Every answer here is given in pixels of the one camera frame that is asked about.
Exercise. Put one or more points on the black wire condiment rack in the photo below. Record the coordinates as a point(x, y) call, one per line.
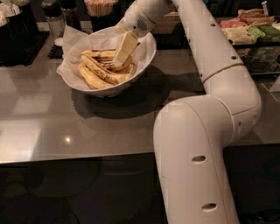
point(259, 49)

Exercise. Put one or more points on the glass sugar shaker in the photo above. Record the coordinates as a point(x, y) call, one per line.
point(54, 18)

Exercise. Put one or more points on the spotted banana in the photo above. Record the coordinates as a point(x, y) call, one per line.
point(101, 55)

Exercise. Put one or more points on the front lower banana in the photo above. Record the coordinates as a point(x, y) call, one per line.
point(92, 80)

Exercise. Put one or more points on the black round container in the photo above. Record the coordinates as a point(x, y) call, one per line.
point(18, 35)

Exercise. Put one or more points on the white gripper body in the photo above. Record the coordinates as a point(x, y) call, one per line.
point(136, 17)

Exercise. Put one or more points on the dark pepper shaker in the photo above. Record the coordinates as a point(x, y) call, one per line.
point(70, 13)

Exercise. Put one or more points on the small black mesh mat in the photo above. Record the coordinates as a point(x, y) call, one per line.
point(56, 52)

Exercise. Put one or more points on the middle long banana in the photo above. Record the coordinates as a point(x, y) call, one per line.
point(106, 75)

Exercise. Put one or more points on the small inner banana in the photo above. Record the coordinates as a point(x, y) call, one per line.
point(114, 68)

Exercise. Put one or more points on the cup of wooden stirrers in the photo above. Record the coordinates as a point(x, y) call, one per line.
point(102, 13)

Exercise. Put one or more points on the white slanted bowl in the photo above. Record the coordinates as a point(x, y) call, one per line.
point(75, 42)

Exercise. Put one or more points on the white paper liner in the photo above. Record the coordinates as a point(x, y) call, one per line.
point(88, 64)

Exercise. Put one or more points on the black rubber mat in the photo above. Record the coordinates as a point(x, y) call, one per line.
point(26, 56)

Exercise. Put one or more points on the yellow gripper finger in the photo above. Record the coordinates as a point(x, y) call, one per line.
point(125, 47)

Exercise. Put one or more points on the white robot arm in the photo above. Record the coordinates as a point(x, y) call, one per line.
point(191, 133)

